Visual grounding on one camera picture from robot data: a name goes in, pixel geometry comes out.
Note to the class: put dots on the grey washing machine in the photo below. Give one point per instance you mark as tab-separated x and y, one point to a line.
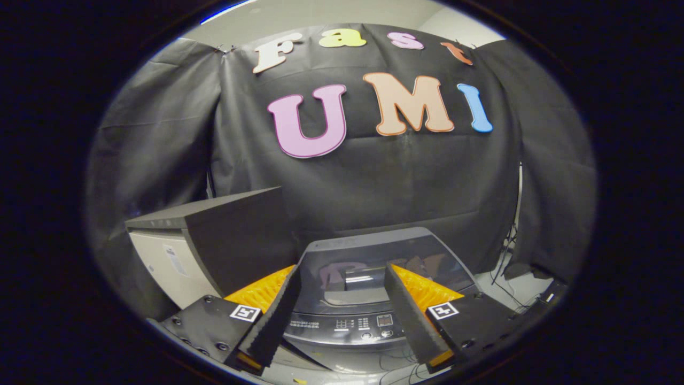
342	334

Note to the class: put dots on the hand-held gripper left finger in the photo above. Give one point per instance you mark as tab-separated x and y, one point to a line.
275	315

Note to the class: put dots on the beige cabinet with dark top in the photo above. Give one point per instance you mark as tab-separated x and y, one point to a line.
240	235

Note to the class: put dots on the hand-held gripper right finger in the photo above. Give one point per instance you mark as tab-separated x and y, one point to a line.
409	315

